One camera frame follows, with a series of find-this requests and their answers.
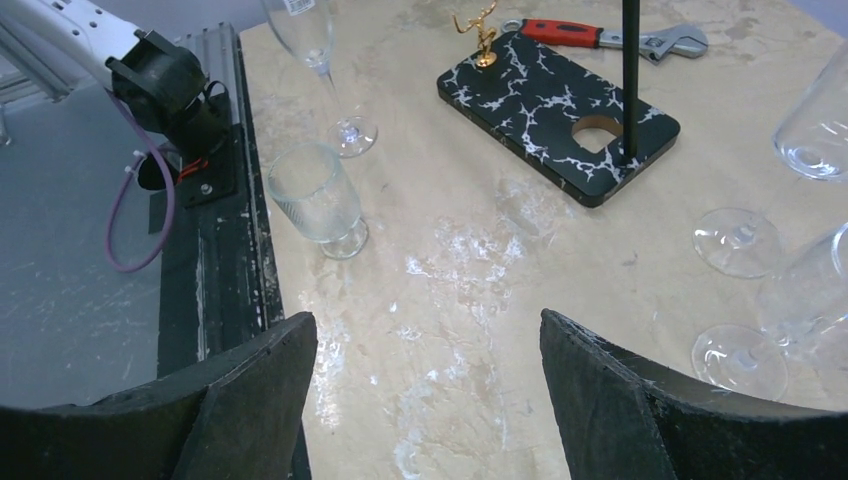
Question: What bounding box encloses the clear tall wine glass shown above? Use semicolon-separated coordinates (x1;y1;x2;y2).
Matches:
692;43;847;279

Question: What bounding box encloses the black marbled rack base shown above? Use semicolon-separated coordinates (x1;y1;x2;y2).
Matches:
436;32;681;208

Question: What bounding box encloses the clear stemmed glass near left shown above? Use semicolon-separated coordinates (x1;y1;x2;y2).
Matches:
261;0;378;158

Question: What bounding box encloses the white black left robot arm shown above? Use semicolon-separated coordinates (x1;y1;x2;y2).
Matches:
1;1;229;159

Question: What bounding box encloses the red handled adjustable wrench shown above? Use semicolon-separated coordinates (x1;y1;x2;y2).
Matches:
501;18;709;65

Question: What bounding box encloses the clear round wine glass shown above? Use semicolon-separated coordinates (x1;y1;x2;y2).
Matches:
691;224;847;400

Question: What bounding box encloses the aluminium frame rail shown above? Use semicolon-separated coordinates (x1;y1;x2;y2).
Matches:
37;26;230;157

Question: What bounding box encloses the short ribbed clear goblet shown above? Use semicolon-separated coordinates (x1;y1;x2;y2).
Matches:
267;142;369;260

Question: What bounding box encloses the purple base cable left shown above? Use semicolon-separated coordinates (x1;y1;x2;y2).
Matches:
105;92;213;274

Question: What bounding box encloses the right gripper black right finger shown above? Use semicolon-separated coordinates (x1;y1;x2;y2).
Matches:
540;309;847;479

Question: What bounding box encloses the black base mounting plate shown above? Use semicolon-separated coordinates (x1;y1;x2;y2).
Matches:
157;91;311;479

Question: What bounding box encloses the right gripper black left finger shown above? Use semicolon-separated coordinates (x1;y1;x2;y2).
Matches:
1;312;317;479

